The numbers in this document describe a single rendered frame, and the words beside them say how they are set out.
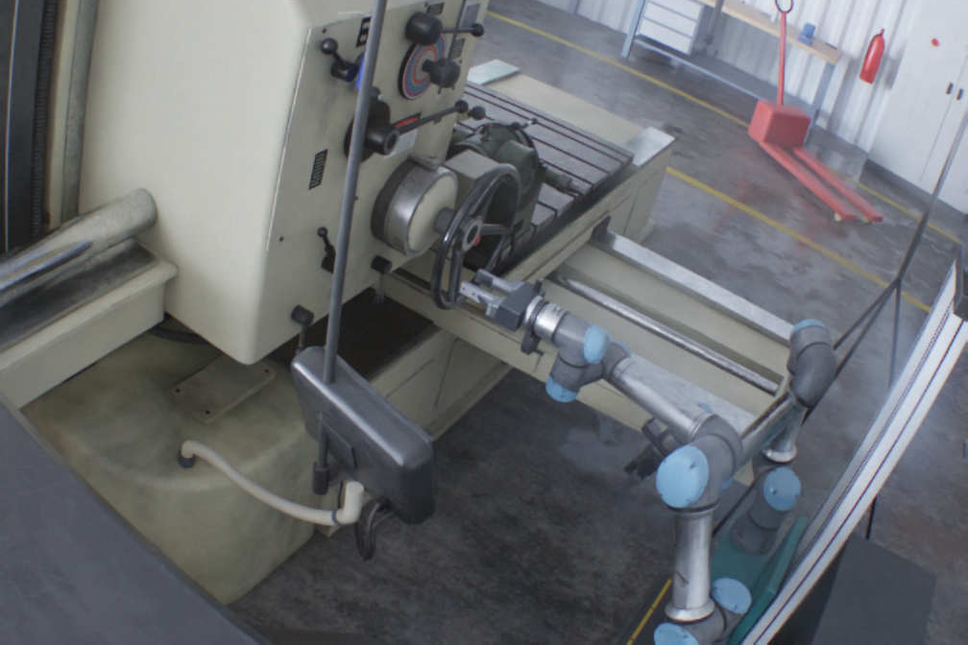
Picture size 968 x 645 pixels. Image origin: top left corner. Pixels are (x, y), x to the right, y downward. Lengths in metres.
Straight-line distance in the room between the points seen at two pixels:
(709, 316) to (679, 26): 5.50
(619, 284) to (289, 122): 1.96
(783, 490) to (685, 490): 0.71
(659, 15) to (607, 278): 5.54
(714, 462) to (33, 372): 1.44
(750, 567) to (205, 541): 1.52
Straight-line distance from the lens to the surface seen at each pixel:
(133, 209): 2.15
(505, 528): 3.44
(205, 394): 2.71
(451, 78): 2.16
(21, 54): 2.14
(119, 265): 2.16
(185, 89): 2.03
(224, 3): 1.91
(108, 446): 2.56
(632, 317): 3.43
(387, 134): 2.05
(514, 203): 2.45
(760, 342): 3.60
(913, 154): 8.94
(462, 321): 3.16
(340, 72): 1.88
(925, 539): 4.44
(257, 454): 2.60
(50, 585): 0.38
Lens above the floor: 2.39
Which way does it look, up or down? 31 degrees down
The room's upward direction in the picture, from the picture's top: 16 degrees clockwise
